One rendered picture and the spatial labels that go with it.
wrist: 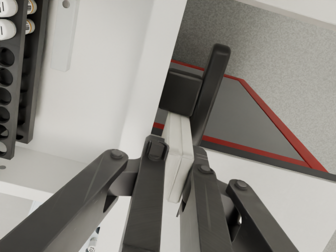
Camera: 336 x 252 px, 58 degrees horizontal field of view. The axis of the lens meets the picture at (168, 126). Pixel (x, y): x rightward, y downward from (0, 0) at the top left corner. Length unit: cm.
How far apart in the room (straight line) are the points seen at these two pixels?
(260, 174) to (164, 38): 28
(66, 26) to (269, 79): 98
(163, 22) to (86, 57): 12
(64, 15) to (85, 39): 3
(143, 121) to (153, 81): 3
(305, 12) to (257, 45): 86
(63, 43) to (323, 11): 22
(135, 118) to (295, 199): 31
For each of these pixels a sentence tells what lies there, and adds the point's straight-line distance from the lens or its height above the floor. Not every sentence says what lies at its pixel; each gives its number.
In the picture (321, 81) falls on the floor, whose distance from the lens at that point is 125.
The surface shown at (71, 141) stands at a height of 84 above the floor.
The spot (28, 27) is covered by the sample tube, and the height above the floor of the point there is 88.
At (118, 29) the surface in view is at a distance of 27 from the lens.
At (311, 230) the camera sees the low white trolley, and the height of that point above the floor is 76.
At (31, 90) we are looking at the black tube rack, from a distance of 27.
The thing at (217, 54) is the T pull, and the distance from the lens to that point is 20.
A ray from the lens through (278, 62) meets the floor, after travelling 118.
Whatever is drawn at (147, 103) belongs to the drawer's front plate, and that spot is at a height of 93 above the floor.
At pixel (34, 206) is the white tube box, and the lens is 42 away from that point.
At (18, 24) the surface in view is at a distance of 23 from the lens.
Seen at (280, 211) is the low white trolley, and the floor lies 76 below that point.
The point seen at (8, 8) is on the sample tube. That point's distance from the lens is 22.
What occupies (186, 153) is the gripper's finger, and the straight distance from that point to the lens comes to 16.
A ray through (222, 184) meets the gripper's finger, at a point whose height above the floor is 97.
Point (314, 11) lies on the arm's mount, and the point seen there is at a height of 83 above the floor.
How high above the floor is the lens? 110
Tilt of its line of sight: 68 degrees down
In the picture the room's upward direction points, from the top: 176 degrees counter-clockwise
